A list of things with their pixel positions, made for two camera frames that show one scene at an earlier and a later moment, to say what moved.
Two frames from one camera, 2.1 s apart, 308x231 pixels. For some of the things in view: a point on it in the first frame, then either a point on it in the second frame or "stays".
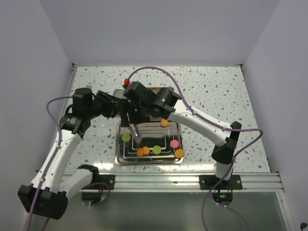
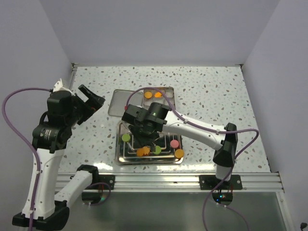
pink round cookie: (174, 143) stays
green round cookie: (156, 149) stays
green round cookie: (126, 137) stays
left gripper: (111, 103) to (95, 101)
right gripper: (125, 107) to (135, 130)
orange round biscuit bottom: (140, 152) stays
